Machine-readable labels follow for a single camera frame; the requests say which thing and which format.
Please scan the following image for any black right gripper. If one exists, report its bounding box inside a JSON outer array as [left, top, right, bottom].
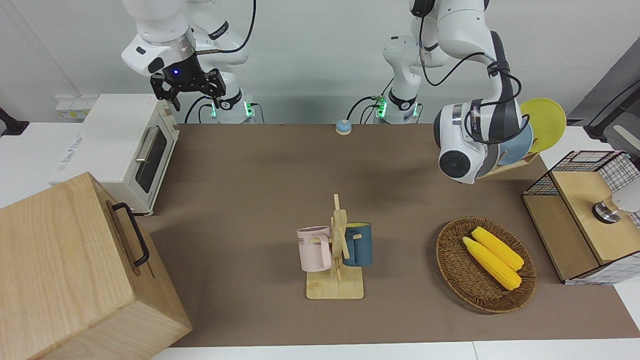
[[150, 54, 227, 112]]

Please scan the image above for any gray round plate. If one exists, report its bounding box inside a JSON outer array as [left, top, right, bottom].
[[481, 140, 502, 177]]

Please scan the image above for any wooden plate rack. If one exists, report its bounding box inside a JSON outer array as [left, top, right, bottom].
[[475, 151, 542, 181]]

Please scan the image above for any light blue plate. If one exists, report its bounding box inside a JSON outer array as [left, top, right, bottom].
[[497, 120, 535, 169]]

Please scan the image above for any yellow plate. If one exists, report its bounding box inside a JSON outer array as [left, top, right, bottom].
[[520, 97, 567, 154]]

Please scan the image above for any white toaster oven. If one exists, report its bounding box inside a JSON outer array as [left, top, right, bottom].
[[49, 93, 180, 216]]

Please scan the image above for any white power strip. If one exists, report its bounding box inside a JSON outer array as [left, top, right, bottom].
[[55, 97, 94, 121]]

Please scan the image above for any black clamp stand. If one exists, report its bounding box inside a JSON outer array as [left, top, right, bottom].
[[582, 80, 640, 145], [0, 107, 29, 137]]

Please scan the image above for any pink mug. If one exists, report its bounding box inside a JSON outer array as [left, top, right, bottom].
[[297, 226, 333, 273]]

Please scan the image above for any large wooden box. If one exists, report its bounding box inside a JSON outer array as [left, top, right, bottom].
[[0, 171, 193, 360]]

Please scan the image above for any dark blue mug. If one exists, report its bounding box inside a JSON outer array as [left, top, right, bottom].
[[342, 222, 374, 268]]

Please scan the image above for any wooden mug tree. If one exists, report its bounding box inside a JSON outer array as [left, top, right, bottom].
[[306, 194, 365, 300]]

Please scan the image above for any brown wicker basket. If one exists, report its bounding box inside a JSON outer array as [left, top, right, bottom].
[[436, 216, 538, 315]]

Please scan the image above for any yellow corn cob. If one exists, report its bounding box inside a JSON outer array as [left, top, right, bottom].
[[462, 236, 522, 291], [471, 226, 525, 272]]

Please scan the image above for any white cylinder with clear base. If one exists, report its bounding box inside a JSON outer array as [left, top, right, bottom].
[[592, 180, 640, 224]]

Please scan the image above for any black right base cable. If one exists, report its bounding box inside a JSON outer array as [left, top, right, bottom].
[[184, 95, 217, 124]]

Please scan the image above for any black base cable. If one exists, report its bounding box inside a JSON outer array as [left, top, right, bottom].
[[346, 77, 396, 125], [184, 95, 217, 124]]

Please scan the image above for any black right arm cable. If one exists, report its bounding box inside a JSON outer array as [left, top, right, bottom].
[[192, 0, 258, 55]]

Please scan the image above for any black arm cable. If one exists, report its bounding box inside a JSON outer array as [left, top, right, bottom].
[[192, 0, 258, 55], [419, 30, 532, 147]]

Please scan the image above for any black left base cable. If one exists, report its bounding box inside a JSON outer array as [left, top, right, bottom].
[[346, 77, 396, 125]]

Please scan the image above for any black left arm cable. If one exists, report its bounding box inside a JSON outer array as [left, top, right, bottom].
[[419, 30, 532, 147]]

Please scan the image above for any wire frame shelf with boards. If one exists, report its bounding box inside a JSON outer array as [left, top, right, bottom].
[[521, 150, 640, 286]]

